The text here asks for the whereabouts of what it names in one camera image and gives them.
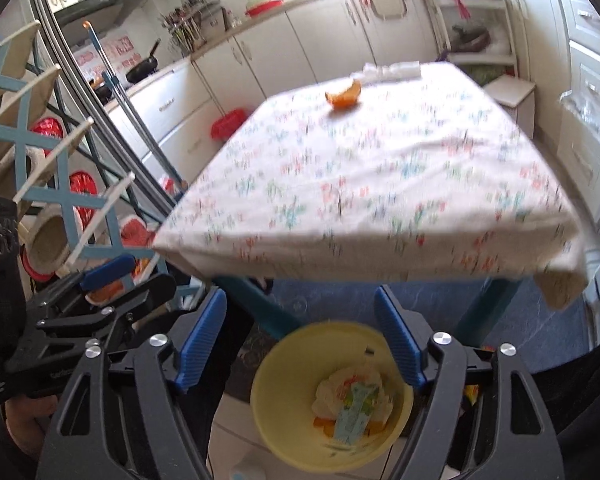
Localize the red waste basket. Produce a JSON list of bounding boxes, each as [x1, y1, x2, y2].
[[210, 108, 248, 142]]

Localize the white cutting board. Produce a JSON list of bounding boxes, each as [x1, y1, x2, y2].
[[369, 0, 410, 22]]

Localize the white side cabinets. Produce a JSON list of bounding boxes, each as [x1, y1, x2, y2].
[[502, 0, 600, 233]]

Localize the white kitchen cabinets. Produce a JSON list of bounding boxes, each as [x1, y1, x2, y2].
[[102, 0, 443, 181]]

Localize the red paper wall decoration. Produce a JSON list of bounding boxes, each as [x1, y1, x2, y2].
[[75, 35, 141, 81]]

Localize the blue milk carton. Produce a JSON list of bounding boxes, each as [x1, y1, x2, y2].
[[332, 380, 381, 446]]

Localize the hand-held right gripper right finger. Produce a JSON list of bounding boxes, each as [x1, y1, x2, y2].
[[373, 284, 566, 480]]

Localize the white storage rack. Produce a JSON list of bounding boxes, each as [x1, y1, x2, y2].
[[425, 0, 518, 68]]

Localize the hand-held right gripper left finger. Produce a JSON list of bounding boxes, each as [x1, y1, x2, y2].
[[35, 287, 229, 480]]

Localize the person's left hand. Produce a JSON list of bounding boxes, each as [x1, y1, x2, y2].
[[4, 394, 58, 457]]

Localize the red slipper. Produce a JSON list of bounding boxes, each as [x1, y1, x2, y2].
[[69, 170, 98, 196], [30, 117, 63, 153], [120, 215, 156, 246]]

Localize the floral tablecloth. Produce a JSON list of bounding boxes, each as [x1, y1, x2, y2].
[[152, 62, 593, 311]]

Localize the utensil rack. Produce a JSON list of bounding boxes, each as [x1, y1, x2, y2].
[[162, 0, 231, 56]]

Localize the beige slipper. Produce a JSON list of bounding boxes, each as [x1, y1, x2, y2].
[[25, 210, 73, 276]]

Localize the white stool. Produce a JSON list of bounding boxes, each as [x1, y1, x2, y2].
[[482, 75, 537, 138]]

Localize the clear plastic bag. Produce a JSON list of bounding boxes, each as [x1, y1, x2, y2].
[[560, 87, 600, 131]]

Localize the range hood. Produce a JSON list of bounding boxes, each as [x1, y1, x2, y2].
[[55, 0, 153, 26]]

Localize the dark cooking pot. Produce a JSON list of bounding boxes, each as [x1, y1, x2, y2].
[[450, 25, 492, 52]]

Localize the white tissue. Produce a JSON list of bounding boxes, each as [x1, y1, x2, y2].
[[362, 60, 422, 82]]

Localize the teal table frame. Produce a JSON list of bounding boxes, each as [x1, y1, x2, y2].
[[214, 274, 525, 343]]

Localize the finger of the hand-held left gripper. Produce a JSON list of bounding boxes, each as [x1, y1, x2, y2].
[[27, 254, 138, 322], [35, 274, 178, 358]]

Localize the metal mop pole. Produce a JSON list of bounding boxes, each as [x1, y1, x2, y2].
[[82, 20, 188, 193]]

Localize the red basin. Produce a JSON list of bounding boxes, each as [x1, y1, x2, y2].
[[245, 0, 285, 18]]

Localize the yellow waste bin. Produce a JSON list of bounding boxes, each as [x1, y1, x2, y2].
[[250, 321, 415, 473]]

